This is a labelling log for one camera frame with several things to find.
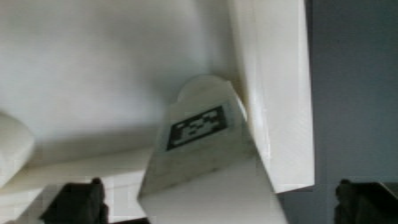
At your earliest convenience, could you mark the white table leg with tag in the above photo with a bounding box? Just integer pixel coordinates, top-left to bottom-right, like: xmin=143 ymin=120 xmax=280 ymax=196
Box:
xmin=136 ymin=75 xmax=287 ymax=224

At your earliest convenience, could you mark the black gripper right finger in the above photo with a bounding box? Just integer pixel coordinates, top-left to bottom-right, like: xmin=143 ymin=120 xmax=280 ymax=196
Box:
xmin=334 ymin=179 xmax=398 ymax=224

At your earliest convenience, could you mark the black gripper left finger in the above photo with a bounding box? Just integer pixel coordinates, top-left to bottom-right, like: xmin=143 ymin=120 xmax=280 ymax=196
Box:
xmin=39 ymin=178 xmax=108 ymax=224

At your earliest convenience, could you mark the white square tabletop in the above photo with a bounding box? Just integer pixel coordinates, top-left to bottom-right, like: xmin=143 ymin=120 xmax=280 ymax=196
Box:
xmin=0 ymin=0 xmax=314 ymax=224

